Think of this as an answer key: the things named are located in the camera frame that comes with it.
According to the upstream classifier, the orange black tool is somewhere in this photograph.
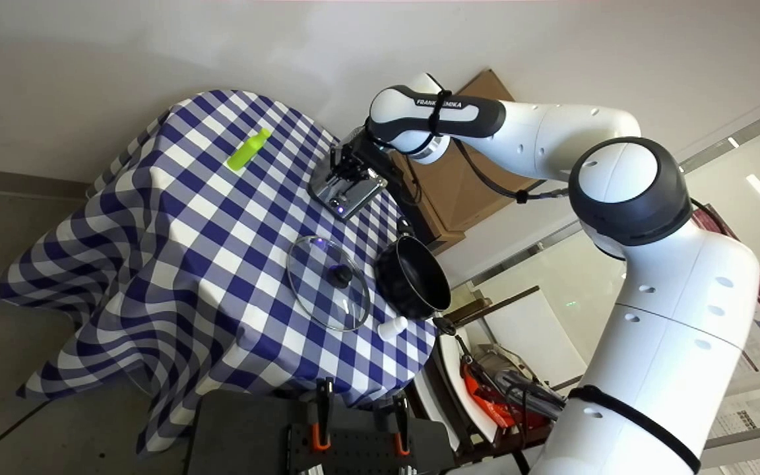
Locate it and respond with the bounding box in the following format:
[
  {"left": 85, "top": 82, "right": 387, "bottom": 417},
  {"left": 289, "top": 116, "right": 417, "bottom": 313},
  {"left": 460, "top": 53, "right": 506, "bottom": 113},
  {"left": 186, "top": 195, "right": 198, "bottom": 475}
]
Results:
[{"left": 461, "top": 363, "right": 551, "bottom": 435}]

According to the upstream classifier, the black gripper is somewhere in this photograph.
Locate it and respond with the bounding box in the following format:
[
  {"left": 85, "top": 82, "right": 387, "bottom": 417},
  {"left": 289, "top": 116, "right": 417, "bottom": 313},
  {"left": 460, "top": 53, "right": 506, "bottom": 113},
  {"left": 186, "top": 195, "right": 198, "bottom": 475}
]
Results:
[{"left": 332, "top": 127, "right": 400, "bottom": 190}]

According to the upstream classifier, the glass pot lid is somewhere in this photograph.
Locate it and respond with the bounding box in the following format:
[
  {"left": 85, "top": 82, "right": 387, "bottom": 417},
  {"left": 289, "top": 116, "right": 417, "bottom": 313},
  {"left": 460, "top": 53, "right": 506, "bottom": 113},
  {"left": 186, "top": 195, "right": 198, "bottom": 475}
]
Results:
[{"left": 281, "top": 236, "right": 375, "bottom": 334}]

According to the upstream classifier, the silver metal toaster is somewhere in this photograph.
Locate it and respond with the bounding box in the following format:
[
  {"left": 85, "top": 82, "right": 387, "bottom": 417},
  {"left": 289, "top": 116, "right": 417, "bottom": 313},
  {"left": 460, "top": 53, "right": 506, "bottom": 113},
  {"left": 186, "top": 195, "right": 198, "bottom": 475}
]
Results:
[{"left": 307, "top": 164, "right": 392, "bottom": 226}]

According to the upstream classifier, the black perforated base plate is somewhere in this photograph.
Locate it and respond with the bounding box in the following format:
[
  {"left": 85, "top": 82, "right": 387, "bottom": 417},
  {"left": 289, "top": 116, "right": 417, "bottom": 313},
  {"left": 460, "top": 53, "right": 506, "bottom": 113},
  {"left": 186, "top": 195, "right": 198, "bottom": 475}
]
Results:
[{"left": 186, "top": 389, "right": 460, "bottom": 475}]

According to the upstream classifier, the small green bottle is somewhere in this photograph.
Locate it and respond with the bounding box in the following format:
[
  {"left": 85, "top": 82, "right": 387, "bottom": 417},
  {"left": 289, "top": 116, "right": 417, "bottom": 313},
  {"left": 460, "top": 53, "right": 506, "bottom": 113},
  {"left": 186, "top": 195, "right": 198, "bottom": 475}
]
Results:
[{"left": 223, "top": 124, "right": 274, "bottom": 175}]

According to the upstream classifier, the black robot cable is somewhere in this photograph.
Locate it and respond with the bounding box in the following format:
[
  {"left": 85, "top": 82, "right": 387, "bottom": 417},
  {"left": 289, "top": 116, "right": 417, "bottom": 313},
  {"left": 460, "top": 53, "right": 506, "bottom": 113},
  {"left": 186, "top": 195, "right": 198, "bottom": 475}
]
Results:
[{"left": 428, "top": 87, "right": 576, "bottom": 207}]

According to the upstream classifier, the black cooking pot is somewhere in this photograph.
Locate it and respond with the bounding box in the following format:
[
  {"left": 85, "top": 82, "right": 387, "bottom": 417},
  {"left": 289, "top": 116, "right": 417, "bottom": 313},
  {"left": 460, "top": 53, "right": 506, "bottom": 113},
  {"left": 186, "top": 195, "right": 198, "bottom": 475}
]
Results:
[{"left": 371, "top": 236, "right": 454, "bottom": 322}]

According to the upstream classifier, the blue white checkered tablecloth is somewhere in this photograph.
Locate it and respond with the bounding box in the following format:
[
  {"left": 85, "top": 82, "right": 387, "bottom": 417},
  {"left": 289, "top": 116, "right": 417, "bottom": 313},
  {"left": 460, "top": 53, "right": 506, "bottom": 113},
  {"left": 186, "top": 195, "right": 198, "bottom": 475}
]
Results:
[{"left": 0, "top": 87, "right": 440, "bottom": 456}]

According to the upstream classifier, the large brown cardboard box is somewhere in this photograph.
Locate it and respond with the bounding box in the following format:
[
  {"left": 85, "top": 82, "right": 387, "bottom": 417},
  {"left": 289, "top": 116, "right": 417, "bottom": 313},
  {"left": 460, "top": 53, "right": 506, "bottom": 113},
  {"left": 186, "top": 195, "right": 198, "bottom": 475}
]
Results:
[{"left": 406, "top": 66, "right": 547, "bottom": 253}]

